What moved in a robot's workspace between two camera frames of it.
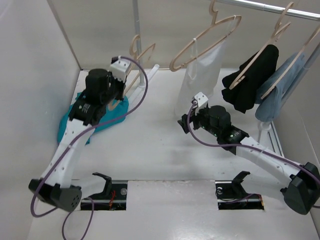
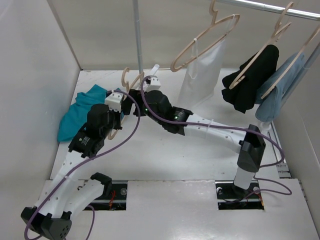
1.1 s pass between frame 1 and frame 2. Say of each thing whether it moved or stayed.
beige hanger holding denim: stayed
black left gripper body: moved
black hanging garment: stayed
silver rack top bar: stayed
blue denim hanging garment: stayed
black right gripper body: moved
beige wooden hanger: moved
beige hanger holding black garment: stayed
